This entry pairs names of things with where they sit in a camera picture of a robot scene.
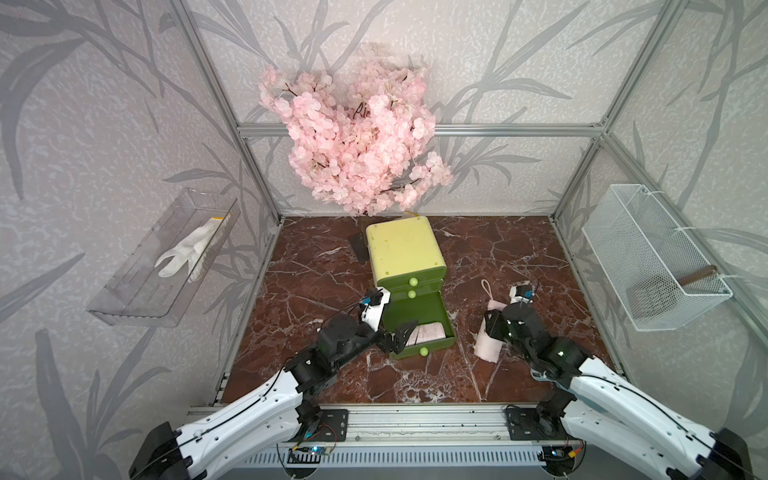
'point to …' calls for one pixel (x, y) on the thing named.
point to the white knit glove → (413, 213)
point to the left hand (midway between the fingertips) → (404, 315)
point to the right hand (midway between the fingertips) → (488, 314)
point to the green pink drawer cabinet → (408, 262)
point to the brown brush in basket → (653, 294)
